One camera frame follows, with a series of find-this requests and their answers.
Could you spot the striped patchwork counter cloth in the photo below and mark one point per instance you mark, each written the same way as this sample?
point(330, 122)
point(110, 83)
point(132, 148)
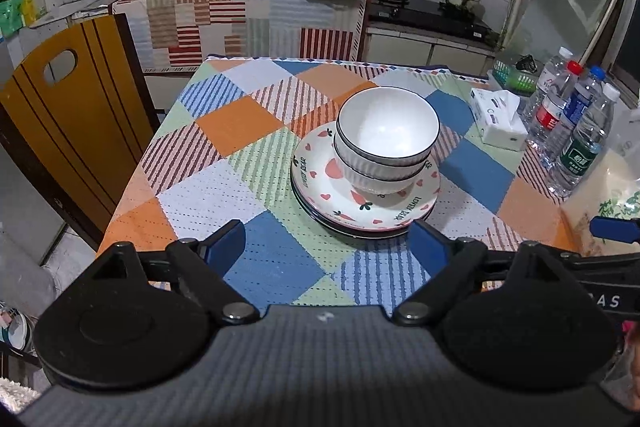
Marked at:
point(225, 22)

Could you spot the green label water bottle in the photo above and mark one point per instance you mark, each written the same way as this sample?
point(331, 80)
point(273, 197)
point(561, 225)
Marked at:
point(580, 157)

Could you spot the green plastic bag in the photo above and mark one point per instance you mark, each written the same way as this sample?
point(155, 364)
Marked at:
point(10, 12)

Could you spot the patchwork tablecloth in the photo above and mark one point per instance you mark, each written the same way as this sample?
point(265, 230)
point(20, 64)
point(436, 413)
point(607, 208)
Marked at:
point(225, 127)

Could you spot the white cap water bottle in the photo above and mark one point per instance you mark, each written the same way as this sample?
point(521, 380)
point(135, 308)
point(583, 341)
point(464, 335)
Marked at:
point(550, 72)

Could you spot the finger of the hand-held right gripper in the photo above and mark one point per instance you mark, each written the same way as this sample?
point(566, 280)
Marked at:
point(615, 229)

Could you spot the wooden chair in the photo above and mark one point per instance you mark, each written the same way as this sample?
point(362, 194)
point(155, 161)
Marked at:
point(75, 117)

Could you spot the white tissue pack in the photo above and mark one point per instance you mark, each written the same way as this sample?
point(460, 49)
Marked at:
point(495, 122)

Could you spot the green plastic basket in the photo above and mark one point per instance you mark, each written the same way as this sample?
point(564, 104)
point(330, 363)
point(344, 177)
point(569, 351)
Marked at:
point(515, 77)

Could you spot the blue fried egg plate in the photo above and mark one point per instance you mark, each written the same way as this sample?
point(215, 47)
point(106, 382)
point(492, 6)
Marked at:
point(350, 233)

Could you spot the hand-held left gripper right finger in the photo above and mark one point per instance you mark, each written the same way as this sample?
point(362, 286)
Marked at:
point(427, 249)

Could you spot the blue cap water bottle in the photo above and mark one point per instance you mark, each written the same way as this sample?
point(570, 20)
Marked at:
point(577, 107)

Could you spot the red label water bottle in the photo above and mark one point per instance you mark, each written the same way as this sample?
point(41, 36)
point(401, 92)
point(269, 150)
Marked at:
point(550, 117)

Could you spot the black gas stove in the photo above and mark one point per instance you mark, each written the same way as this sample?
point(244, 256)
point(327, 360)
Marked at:
point(425, 14)

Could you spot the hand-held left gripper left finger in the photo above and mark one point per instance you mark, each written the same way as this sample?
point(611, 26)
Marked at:
point(227, 249)

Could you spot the yellow dish soap bottle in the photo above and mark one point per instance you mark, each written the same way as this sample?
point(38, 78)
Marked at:
point(36, 2)

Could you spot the white strawberry print plate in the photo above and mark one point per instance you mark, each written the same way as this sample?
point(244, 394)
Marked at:
point(320, 177)

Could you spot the white ribbed bowl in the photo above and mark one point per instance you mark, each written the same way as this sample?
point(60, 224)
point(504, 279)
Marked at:
point(387, 122)
point(375, 179)

